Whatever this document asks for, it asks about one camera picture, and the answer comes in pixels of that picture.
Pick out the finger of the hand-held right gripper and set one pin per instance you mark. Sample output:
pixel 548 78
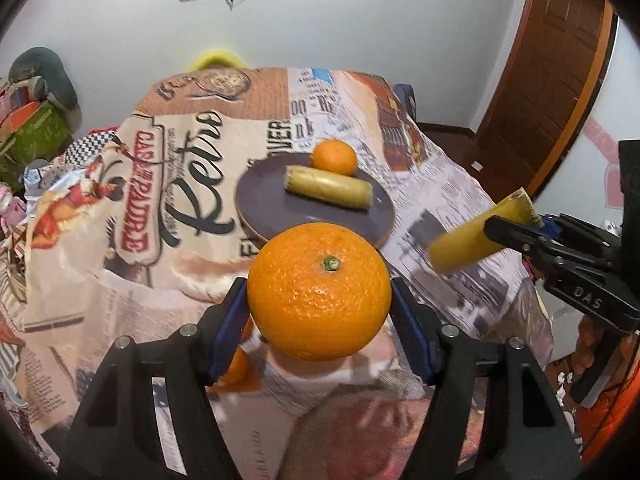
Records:
pixel 575 230
pixel 520 240

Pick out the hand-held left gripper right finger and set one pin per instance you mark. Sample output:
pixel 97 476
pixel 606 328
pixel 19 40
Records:
pixel 412 330

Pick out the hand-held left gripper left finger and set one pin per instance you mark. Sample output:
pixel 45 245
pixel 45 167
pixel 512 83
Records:
pixel 227 330

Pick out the yellow banana piece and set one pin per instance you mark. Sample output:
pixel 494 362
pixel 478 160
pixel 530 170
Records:
pixel 325 187
pixel 470 245

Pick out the large orange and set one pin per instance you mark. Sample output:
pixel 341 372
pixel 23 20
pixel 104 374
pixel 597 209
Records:
pixel 310 305

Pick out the dark purple plate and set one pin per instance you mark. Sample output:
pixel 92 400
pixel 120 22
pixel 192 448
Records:
pixel 270 205

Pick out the small orange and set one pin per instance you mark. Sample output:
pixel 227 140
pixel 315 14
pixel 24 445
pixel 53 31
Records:
pixel 334 157

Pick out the printed tablecloth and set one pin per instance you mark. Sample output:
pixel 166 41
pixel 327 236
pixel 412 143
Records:
pixel 150 310

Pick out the brown wooden door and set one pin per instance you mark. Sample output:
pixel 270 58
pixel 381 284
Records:
pixel 550 60

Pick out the blue chair back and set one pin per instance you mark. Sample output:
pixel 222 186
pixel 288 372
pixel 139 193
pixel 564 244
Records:
pixel 406 100

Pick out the checkered cloth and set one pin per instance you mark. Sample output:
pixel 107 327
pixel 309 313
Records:
pixel 90 146

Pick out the pile of clothes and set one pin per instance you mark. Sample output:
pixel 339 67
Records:
pixel 17 210

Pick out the yellow plastic object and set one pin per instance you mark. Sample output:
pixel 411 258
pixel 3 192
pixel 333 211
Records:
pixel 215 59

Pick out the green cardboard box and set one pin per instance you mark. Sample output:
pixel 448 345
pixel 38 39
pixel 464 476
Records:
pixel 37 132

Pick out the grey plush pillow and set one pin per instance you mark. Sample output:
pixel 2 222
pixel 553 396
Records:
pixel 47 72

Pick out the pink wall sticker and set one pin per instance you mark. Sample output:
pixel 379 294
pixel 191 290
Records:
pixel 602 142

